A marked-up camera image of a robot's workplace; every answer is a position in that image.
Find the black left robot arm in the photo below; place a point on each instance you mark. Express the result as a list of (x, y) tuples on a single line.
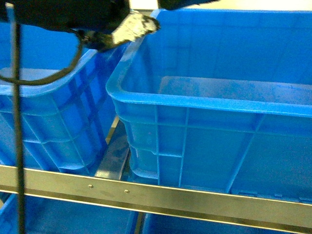
[(63, 15)]

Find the blue crate upper right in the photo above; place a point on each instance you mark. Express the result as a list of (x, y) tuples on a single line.
[(220, 101)]

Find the blue crate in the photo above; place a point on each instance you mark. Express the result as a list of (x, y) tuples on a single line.
[(48, 216), (220, 101), (65, 124), (162, 224)]

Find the blue crate upper left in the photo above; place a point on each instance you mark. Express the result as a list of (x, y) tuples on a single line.
[(65, 124)]

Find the blue crate lower right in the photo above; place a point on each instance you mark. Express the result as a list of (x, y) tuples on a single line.
[(162, 224)]

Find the blue crate lower left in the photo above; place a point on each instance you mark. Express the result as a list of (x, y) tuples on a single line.
[(48, 216)]

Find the metal shelf rail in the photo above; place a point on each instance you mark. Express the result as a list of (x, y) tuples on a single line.
[(223, 208)]

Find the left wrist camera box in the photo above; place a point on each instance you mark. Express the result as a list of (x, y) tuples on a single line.
[(135, 26)]

